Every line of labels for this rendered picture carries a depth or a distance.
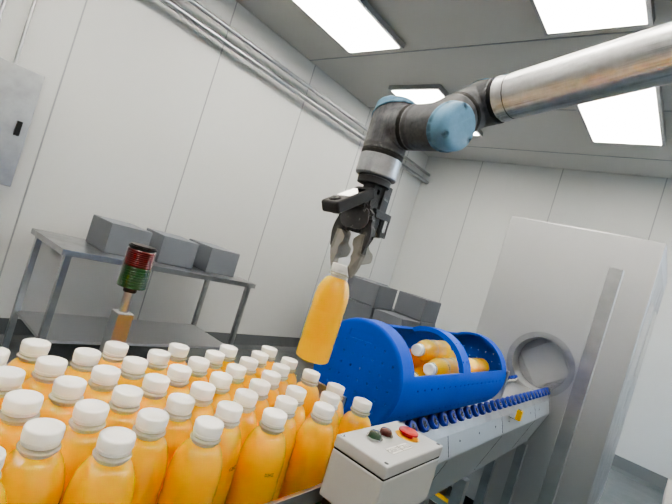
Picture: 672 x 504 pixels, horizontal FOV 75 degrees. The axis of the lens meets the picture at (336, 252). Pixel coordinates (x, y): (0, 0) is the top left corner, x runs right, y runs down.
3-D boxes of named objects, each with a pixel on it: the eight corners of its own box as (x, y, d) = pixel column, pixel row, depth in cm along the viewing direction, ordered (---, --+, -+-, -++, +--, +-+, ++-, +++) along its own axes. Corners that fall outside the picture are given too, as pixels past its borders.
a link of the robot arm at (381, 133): (404, 90, 85) (368, 93, 93) (385, 150, 85) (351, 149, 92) (430, 111, 92) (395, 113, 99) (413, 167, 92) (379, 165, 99)
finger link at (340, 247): (346, 275, 96) (364, 237, 95) (330, 271, 91) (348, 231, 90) (336, 269, 98) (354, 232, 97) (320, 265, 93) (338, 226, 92)
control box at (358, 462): (427, 498, 79) (444, 444, 79) (367, 533, 63) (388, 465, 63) (382, 469, 85) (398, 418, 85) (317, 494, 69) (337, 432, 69)
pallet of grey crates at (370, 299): (413, 398, 524) (442, 303, 525) (377, 402, 463) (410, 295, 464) (340, 360, 602) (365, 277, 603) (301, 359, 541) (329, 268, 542)
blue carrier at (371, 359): (498, 413, 172) (513, 342, 174) (387, 449, 104) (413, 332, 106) (433, 389, 190) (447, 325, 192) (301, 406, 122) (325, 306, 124)
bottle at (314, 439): (279, 527, 74) (312, 422, 74) (268, 500, 80) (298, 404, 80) (316, 527, 77) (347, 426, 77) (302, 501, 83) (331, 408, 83)
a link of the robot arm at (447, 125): (480, 89, 81) (427, 94, 90) (444, 108, 75) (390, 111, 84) (485, 139, 85) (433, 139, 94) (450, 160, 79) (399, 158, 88)
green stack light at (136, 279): (150, 292, 101) (156, 272, 101) (123, 288, 96) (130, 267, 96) (137, 284, 105) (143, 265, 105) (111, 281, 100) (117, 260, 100)
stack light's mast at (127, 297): (142, 316, 101) (162, 251, 101) (115, 314, 96) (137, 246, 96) (130, 308, 105) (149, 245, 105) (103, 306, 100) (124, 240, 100)
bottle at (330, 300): (298, 359, 86) (327, 269, 86) (293, 349, 93) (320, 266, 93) (331, 367, 88) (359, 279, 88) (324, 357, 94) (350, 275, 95)
